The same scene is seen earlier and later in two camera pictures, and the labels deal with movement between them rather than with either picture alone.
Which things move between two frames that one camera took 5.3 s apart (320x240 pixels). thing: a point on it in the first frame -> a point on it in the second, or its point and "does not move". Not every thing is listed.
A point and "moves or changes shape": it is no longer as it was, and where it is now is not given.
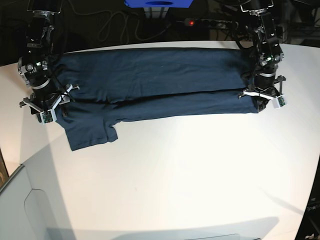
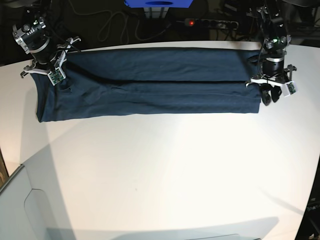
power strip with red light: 199,22 does not move
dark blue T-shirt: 107,84 moves or changes shape
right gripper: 47,98 -> 34,65
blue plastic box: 159,3 does not move
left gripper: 264,86 -> 283,78
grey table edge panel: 32,204 does not move
